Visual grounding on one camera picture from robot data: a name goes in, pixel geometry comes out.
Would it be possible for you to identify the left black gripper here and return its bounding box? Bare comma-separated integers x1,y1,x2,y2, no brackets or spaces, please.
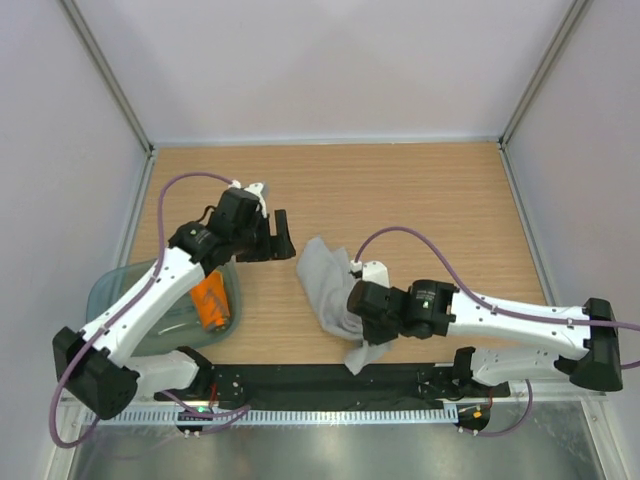
232,209,295,262

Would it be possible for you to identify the orange grey patterned towel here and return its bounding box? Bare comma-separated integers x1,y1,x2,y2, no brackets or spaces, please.
190,271,231,332

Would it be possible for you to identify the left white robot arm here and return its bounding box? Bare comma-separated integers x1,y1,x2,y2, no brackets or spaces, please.
52,183,296,420

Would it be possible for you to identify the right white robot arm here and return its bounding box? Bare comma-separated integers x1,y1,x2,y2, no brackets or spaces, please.
347,280,623,396

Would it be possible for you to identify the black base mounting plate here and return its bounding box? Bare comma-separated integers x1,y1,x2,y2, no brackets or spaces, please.
172,363,510,412

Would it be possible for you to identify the blue translucent plastic tray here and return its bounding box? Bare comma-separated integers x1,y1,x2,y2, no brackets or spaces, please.
86,260,243,356

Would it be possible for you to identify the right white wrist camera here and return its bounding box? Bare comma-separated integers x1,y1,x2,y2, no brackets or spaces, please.
350,260,391,288

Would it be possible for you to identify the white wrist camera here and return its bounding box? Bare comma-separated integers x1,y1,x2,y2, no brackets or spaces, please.
350,260,391,288
228,180,269,218

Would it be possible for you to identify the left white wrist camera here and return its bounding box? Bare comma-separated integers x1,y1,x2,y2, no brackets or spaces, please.
228,180,269,218

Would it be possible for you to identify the white slotted cable duct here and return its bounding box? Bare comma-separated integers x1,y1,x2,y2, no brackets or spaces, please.
100,404,458,426

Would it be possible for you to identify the aluminium rail front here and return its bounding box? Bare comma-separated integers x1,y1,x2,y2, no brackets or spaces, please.
120,381,605,412

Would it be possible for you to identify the left aluminium frame post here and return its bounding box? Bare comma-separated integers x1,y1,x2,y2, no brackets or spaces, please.
58,0,154,156

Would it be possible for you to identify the aluminium frame post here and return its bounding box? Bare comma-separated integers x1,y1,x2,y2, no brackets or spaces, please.
58,0,154,156
498,0,593,151

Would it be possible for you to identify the right aluminium frame post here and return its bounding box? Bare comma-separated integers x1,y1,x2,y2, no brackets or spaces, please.
498,0,593,151

